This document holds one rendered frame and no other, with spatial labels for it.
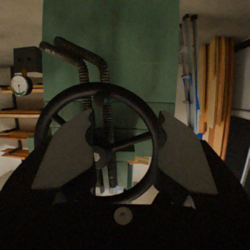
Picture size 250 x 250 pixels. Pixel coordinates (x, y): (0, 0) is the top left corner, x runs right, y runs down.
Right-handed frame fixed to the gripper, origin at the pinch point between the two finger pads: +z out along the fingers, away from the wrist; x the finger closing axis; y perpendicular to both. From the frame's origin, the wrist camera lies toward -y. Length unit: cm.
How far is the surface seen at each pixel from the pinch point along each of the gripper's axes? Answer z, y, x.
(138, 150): 25.4, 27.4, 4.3
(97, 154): 8.9, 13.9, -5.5
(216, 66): 148, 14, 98
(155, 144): 11.0, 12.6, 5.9
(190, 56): 113, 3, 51
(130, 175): 47, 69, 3
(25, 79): 27.0, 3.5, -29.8
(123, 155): 17.2, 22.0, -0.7
